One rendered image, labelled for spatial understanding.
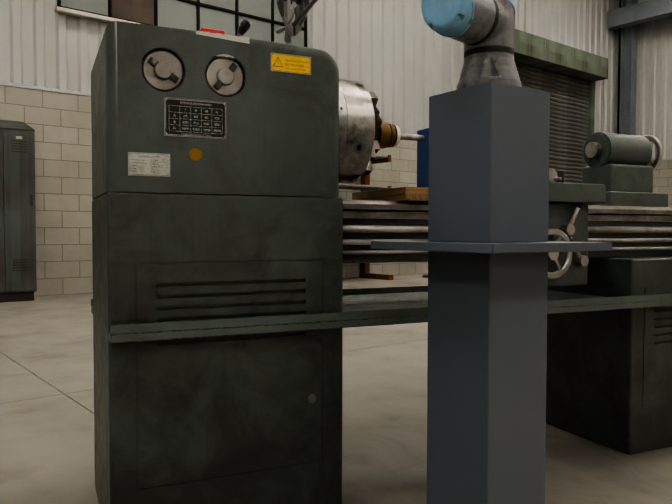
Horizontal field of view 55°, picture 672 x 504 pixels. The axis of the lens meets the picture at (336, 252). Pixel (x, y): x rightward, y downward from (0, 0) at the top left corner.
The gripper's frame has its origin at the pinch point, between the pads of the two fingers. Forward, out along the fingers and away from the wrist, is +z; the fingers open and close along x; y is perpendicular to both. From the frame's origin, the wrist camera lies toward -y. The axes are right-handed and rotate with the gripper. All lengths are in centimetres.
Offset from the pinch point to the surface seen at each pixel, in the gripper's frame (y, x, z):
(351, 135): 3.3, 16.5, 28.2
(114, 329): 18, -50, 78
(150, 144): 14, -41, 35
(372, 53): -795, 443, -239
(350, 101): 2.2, 16.7, 18.3
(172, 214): 14, -36, 52
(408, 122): -820, 527, -135
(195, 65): 14.0, -30.4, 15.7
